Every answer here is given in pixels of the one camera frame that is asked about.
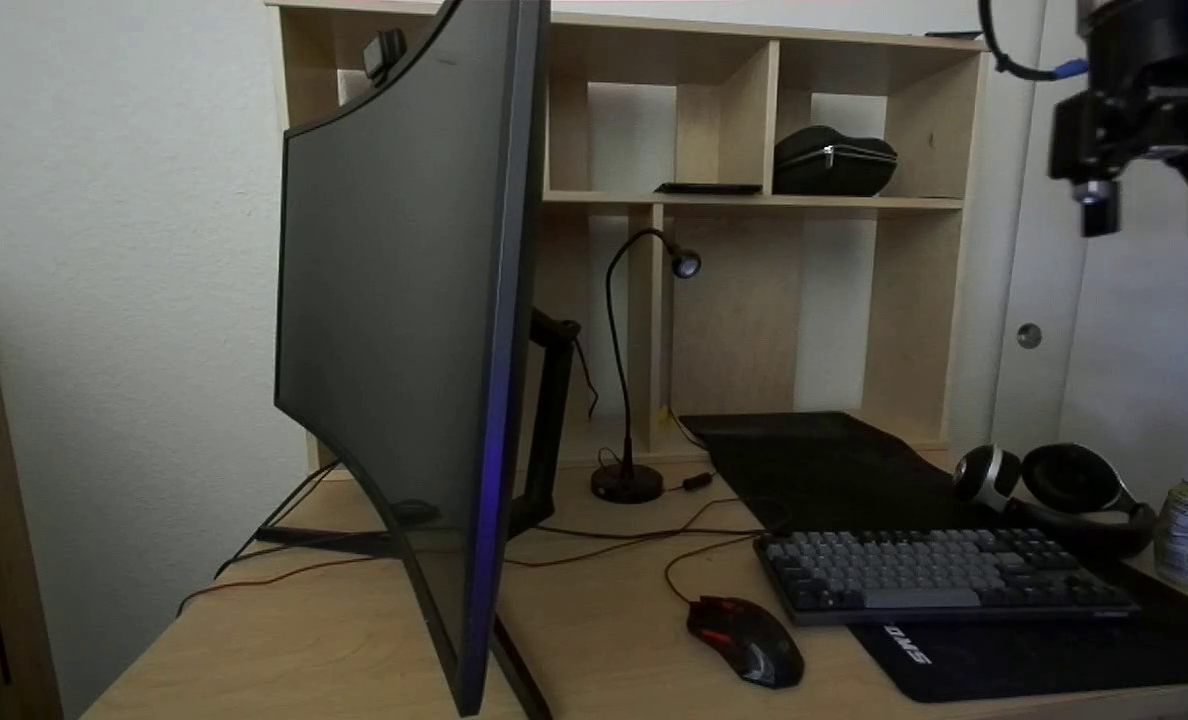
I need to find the black curved computer monitor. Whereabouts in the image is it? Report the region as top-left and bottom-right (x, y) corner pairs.
(273, 0), (551, 716)

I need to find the light wooden shelf unit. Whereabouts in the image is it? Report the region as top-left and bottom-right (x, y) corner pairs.
(268, 0), (991, 465)

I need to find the black monitor stand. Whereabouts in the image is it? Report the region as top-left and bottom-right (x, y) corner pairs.
(250, 308), (583, 720)

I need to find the black over-ear headphones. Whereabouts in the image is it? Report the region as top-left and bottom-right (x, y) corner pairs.
(951, 440), (1159, 559)

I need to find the grey mechanical keyboard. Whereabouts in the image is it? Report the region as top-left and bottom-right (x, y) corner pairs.
(751, 519), (1138, 629)

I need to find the black bag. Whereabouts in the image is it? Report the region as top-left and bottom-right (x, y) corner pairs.
(772, 121), (901, 200)

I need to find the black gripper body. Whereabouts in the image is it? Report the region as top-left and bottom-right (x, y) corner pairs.
(1073, 0), (1188, 173)

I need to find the black lamp cord switch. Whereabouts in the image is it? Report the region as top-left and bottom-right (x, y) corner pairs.
(657, 465), (721, 494)

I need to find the black gooseneck desk lamp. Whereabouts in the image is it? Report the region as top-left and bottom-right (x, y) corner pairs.
(589, 225), (703, 507)

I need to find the black and red mouse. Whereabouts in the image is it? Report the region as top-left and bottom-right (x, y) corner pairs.
(684, 590), (808, 693)

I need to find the thin black cable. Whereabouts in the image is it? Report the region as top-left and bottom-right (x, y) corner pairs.
(537, 492), (766, 549)

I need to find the flat black device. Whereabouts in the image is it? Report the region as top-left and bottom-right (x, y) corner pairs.
(652, 181), (766, 200)

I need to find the black desk mat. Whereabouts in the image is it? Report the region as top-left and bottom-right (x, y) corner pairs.
(674, 409), (1188, 706)

